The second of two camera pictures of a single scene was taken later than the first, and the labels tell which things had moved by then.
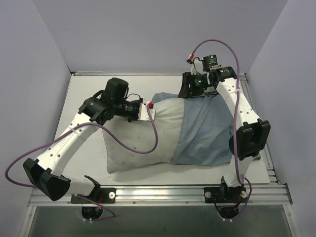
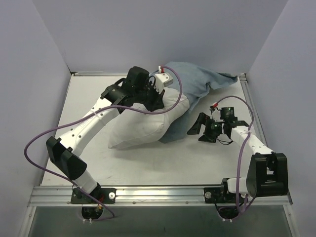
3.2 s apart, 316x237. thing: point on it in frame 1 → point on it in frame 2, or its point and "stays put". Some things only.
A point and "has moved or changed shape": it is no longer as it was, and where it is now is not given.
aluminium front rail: [262, 196] stays put
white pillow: [140, 135] has moved or changed shape
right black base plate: [217, 195] stays put
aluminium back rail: [77, 72] stays put
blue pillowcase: [205, 132] has moved or changed shape
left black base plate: [102, 195] stays put
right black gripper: [185, 85] → [209, 128]
